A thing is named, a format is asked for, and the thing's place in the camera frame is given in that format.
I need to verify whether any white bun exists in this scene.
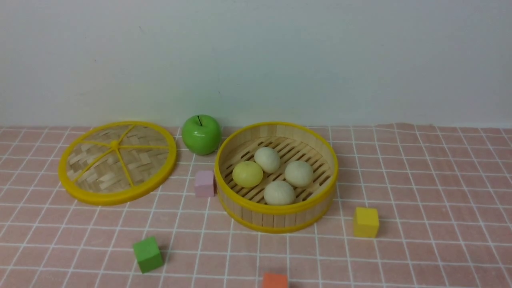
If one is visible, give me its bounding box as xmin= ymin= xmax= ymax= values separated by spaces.
xmin=254 ymin=146 xmax=280 ymax=174
xmin=284 ymin=161 xmax=314 ymax=188
xmin=264 ymin=180 xmax=296 ymax=206

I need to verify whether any bamboo steamer tray yellow rim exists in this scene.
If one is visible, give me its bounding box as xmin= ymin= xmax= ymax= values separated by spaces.
xmin=214 ymin=122 xmax=339 ymax=234

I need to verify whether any woven bamboo steamer lid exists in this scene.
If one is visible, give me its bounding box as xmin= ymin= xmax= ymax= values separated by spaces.
xmin=58 ymin=122 xmax=178 ymax=206

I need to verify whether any yellow bun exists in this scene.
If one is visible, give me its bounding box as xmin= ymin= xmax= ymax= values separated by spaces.
xmin=232 ymin=162 xmax=264 ymax=188

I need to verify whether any green apple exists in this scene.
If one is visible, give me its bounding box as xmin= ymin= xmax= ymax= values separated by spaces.
xmin=182 ymin=114 xmax=222 ymax=156

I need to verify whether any pink foam cube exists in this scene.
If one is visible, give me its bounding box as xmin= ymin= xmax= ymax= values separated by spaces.
xmin=194 ymin=171 xmax=216 ymax=198

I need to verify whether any orange foam cube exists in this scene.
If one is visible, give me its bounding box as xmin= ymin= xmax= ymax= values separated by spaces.
xmin=262 ymin=273 xmax=289 ymax=288

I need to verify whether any yellow foam cube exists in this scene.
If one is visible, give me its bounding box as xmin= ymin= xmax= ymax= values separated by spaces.
xmin=353 ymin=207 xmax=379 ymax=238

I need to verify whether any green foam cube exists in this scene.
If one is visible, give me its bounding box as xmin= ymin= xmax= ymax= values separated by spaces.
xmin=133 ymin=236 xmax=164 ymax=274

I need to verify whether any pink checkered tablecloth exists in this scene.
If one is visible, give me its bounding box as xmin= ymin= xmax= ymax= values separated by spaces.
xmin=0 ymin=123 xmax=512 ymax=288

